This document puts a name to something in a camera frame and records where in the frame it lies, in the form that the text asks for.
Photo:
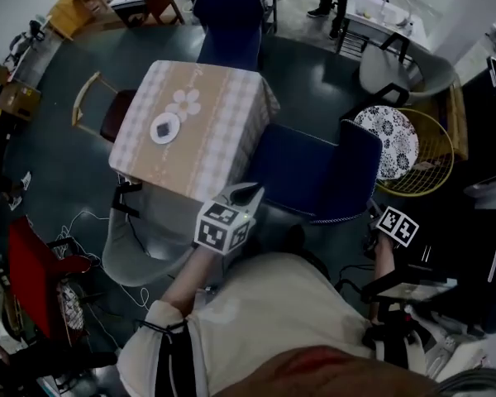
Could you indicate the table with checked tablecloth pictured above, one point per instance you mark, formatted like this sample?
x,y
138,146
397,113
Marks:
x,y
215,139

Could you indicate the red armchair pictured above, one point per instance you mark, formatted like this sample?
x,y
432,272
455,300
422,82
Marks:
x,y
33,271

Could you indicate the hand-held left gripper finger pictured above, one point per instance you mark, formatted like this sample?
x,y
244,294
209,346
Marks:
x,y
226,194
256,204

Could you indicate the light wooden desk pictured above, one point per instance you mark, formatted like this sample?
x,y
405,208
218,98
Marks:
x,y
82,2

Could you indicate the white desk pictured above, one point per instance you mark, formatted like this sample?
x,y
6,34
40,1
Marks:
x,y
380,19

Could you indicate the cardboard box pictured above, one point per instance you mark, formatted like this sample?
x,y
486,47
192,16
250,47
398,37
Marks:
x,y
18,101

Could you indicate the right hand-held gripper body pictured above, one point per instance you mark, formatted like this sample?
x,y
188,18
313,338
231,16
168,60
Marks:
x,y
397,226

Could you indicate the person's left forearm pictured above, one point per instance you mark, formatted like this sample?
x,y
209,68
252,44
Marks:
x,y
190,279

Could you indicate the person's right forearm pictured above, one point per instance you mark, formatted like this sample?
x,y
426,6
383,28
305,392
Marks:
x,y
384,267

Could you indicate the dark seat wooden chair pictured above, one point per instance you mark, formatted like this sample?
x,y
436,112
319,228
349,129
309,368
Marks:
x,y
115,114

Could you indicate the person's torso in white shirt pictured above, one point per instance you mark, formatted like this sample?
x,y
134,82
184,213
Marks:
x,y
281,312

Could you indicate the floral cushion in yellow basket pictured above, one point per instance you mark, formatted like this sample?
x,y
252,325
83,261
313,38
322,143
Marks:
x,y
80,317

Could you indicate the black flat device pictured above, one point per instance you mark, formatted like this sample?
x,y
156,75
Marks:
x,y
413,290

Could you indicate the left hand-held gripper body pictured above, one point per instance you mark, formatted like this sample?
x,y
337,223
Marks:
x,y
219,230

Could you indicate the small dark square item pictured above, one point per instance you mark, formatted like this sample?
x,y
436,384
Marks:
x,y
163,129

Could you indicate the white round plate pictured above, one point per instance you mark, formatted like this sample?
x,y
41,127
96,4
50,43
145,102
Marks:
x,y
154,135

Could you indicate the black mount with red button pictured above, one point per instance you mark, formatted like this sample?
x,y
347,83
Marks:
x,y
390,325

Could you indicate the person's black shoe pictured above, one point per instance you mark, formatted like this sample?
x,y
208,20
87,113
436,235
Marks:
x,y
296,236

